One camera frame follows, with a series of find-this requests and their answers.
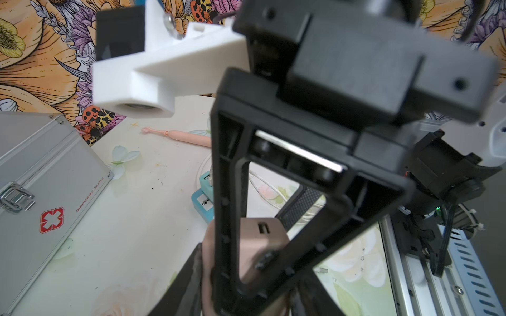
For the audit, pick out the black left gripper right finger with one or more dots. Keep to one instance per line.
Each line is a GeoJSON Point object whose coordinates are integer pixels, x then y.
{"type": "Point", "coordinates": [310, 298]}

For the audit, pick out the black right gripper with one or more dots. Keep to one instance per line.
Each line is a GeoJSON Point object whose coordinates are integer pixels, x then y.
{"type": "Point", "coordinates": [334, 94]}

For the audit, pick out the teal power strip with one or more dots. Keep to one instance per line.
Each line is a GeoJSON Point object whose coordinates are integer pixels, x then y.
{"type": "Point", "coordinates": [203, 206]}

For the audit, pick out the silver first aid case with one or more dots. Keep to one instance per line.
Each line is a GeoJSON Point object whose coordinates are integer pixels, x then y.
{"type": "Point", "coordinates": [50, 177]}

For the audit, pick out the pink electric toothbrush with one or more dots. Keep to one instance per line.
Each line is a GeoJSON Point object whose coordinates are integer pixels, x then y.
{"type": "Point", "coordinates": [180, 136]}

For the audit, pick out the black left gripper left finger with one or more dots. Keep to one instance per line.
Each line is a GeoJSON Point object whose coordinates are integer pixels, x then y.
{"type": "Point", "coordinates": [184, 296]}

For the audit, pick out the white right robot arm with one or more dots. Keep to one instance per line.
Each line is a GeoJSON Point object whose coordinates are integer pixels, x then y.
{"type": "Point", "coordinates": [448, 162]}

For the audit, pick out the teal small plug block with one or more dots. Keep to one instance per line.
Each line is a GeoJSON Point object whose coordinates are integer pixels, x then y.
{"type": "Point", "coordinates": [206, 184]}

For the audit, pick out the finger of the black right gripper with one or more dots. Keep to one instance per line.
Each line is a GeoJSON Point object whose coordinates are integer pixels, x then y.
{"type": "Point", "coordinates": [354, 201]}
{"type": "Point", "coordinates": [230, 147]}

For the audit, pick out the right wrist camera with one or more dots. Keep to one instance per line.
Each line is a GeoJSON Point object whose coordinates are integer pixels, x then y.
{"type": "Point", "coordinates": [143, 63]}

